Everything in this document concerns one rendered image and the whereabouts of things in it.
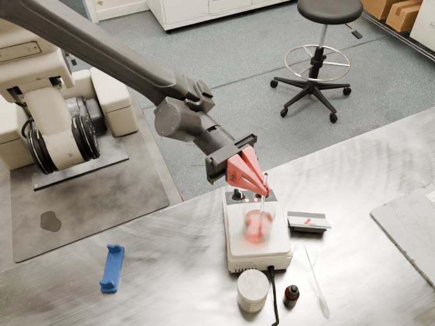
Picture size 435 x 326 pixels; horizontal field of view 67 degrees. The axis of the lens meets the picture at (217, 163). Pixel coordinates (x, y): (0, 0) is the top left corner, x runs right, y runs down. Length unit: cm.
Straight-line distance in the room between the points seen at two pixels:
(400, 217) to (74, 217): 109
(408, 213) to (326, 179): 20
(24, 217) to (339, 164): 115
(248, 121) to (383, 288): 153
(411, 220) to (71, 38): 79
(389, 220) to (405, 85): 191
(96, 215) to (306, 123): 139
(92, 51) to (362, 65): 241
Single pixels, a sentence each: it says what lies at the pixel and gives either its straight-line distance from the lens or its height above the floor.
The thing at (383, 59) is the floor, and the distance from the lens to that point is 293.
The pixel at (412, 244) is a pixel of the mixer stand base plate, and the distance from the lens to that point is 87.
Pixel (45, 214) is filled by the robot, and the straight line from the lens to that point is 145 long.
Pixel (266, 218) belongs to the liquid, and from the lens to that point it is 66.
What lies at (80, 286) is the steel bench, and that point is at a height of 75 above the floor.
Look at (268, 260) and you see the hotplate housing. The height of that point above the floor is 81.
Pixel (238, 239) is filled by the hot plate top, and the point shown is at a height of 84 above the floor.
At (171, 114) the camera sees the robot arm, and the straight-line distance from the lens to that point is 55.
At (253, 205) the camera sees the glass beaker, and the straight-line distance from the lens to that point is 65.
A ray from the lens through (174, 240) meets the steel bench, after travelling 79.
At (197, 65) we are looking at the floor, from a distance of 266.
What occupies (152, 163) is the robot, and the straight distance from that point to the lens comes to 145.
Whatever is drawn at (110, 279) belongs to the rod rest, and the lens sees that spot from 77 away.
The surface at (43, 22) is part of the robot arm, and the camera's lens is 55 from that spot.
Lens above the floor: 144
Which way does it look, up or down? 50 degrees down
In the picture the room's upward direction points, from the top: 3 degrees counter-clockwise
